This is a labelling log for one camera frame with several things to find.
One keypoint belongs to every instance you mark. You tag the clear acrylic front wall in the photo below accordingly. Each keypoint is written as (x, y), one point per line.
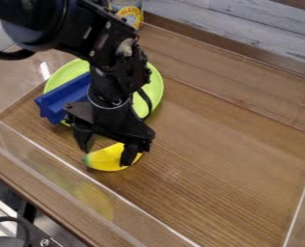
(90, 210)

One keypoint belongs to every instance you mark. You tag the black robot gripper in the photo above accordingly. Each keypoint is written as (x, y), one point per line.
(113, 121)

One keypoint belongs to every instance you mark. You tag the green round plate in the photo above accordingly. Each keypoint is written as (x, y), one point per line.
(155, 89)

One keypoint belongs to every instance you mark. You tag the yellow toy banana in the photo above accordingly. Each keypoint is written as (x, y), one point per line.
(106, 159)

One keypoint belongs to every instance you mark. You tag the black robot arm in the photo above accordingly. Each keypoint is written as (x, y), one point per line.
(84, 28)

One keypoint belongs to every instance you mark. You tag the blue plastic block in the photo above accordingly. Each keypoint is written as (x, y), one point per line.
(62, 91)

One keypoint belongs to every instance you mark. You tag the black metal stand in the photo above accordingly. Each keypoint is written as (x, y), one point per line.
(38, 238)

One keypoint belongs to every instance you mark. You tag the yellow labelled can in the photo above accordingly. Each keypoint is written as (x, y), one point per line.
(131, 10)

